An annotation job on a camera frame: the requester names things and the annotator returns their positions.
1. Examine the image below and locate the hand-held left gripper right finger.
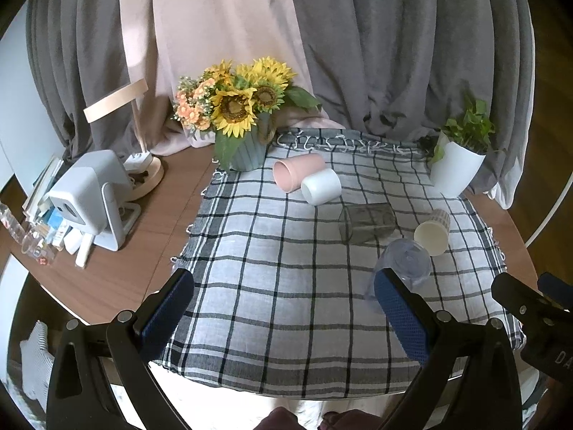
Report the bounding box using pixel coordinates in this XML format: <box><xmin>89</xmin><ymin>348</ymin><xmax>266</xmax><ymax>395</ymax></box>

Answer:
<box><xmin>374</xmin><ymin>267</ymin><xmax>523</xmax><ymax>430</ymax></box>

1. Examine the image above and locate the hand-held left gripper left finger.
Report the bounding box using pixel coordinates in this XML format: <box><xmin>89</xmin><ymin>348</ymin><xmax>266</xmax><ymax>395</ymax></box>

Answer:
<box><xmin>46</xmin><ymin>268</ymin><xmax>195</xmax><ymax>430</ymax></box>

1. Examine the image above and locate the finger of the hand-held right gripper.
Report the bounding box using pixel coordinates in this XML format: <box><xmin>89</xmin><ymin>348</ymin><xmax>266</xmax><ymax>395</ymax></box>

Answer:
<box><xmin>491</xmin><ymin>272</ymin><xmax>561</xmax><ymax>330</ymax></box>
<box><xmin>537</xmin><ymin>272</ymin><xmax>573</xmax><ymax>311</ymax></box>

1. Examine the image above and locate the clear plastic cup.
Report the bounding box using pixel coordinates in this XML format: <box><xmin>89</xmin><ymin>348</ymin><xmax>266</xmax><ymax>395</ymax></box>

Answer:
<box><xmin>364</xmin><ymin>238</ymin><xmax>433</xmax><ymax>315</ymax></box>

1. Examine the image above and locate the striped paper cup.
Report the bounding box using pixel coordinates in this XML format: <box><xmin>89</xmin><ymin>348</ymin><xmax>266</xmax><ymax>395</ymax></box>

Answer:
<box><xmin>413</xmin><ymin>208</ymin><xmax>452</xmax><ymax>257</ymax></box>

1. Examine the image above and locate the grey glass cup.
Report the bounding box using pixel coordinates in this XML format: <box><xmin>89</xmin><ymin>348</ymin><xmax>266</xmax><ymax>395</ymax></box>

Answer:
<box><xmin>338</xmin><ymin>202</ymin><xmax>398</xmax><ymax>245</ymax></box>

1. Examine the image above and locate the white cup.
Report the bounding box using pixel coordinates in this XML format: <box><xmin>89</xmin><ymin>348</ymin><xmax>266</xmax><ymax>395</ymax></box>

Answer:
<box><xmin>300</xmin><ymin>168</ymin><xmax>342</xmax><ymax>207</ymax></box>

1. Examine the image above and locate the pink cup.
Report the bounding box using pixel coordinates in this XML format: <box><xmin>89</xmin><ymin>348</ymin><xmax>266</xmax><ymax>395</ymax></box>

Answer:
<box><xmin>273</xmin><ymin>153</ymin><xmax>327</xmax><ymax>194</ymax></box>

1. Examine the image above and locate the white curved pole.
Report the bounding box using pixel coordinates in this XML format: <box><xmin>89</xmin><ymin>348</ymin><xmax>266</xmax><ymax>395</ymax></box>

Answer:
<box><xmin>523</xmin><ymin>175</ymin><xmax>573</xmax><ymax>248</ymax></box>

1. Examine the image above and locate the white remote control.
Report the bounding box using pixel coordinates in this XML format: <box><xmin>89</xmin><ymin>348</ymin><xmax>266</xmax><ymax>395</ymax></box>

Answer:
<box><xmin>74</xmin><ymin>232</ymin><xmax>96</xmax><ymax>270</ymax></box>

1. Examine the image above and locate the person's leg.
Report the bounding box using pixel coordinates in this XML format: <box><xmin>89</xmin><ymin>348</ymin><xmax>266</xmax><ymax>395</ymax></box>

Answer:
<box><xmin>259</xmin><ymin>407</ymin><xmax>302</xmax><ymax>430</ymax></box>
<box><xmin>319</xmin><ymin>409</ymin><xmax>385</xmax><ymax>430</ymax></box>

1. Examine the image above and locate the grey plaid tablecloth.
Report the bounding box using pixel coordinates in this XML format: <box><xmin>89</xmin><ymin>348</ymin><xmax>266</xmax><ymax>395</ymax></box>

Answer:
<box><xmin>170</xmin><ymin>128</ymin><xmax>525</xmax><ymax>401</ymax></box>

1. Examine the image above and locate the white desk lamp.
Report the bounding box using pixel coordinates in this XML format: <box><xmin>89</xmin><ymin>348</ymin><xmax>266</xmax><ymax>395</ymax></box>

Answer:
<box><xmin>83</xmin><ymin>77</ymin><xmax>166</xmax><ymax>199</ymax></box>

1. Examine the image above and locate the white star cushion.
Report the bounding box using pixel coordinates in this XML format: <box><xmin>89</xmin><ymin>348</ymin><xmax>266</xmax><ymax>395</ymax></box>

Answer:
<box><xmin>18</xmin><ymin>320</ymin><xmax>55</xmax><ymax>400</ymax></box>

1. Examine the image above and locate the white plant pot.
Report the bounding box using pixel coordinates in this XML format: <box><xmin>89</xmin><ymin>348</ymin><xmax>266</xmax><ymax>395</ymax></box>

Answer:
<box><xmin>429</xmin><ymin>130</ymin><xmax>487</xmax><ymax>199</ymax></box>

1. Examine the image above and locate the clear glass mug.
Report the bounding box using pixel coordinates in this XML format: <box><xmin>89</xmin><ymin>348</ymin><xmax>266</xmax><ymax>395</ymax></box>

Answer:
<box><xmin>21</xmin><ymin>228</ymin><xmax>60</xmax><ymax>270</ymax></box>

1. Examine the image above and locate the white projector on stand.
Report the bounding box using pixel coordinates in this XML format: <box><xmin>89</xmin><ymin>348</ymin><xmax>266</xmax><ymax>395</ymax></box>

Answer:
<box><xmin>47</xmin><ymin>149</ymin><xmax>142</xmax><ymax>252</ymax></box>

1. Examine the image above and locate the green leafy plant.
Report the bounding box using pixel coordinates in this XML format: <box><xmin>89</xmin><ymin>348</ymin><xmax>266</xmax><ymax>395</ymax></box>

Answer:
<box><xmin>427</xmin><ymin>98</ymin><xmax>507</xmax><ymax>164</ymax></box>

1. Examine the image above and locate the stack of books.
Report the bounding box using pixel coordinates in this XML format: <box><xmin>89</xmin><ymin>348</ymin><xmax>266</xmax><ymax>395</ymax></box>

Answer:
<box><xmin>21</xmin><ymin>156</ymin><xmax>69</xmax><ymax>227</ymax></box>

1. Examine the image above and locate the clear plastic bottle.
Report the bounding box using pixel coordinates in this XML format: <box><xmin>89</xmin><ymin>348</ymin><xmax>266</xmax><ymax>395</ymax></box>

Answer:
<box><xmin>0</xmin><ymin>203</ymin><xmax>28</xmax><ymax>245</ymax></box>

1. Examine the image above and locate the grey ribbed vase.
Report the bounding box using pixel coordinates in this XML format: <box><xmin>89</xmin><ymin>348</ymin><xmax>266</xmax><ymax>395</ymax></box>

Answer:
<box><xmin>214</xmin><ymin>112</ymin><xmax>275</xmax><ymax>173</ymax></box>

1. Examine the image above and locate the sunflower bouquet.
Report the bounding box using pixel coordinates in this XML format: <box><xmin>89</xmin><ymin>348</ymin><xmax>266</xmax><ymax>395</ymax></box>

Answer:
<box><xmin>172</xmin><ymin>56</ymin><xmax>323</xmax><ymax>172</ymax></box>

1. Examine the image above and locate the grey curtain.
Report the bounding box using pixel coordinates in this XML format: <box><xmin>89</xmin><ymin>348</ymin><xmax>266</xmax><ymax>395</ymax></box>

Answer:
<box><xmin>24</xmin><ymin>0</ymin><xmax>158</xmax><ymax>163</ymax></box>
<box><xmin>285</xmin><ymin>0</ymin><xmax>539</xmax><ymax>210</ymax></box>

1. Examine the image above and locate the pink curtain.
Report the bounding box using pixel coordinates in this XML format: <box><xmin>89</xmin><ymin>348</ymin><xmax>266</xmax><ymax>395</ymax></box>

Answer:
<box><xmin>118</xmin><ymin>0</ymin><xmax>351</xmax><ymax>158</ymax></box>

